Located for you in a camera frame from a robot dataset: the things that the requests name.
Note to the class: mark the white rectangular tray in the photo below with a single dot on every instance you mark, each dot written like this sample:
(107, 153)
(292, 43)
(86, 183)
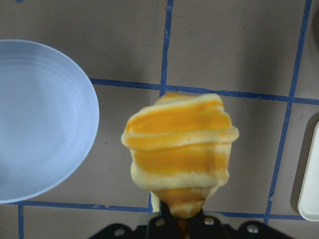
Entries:
(308, 203)

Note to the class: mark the blue plate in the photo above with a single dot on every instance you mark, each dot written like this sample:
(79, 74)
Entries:
(49, 118)

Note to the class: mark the yellow croissant bread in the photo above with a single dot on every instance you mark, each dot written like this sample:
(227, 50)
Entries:
(180, 149)

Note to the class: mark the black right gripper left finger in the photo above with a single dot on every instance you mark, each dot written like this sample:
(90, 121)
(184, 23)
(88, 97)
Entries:
(156, 225)

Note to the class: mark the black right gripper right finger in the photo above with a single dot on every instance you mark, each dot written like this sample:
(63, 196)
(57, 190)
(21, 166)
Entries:
(214, 226)

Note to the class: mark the cream bowl with lemon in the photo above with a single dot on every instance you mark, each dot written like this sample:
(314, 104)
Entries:
(315, 25)

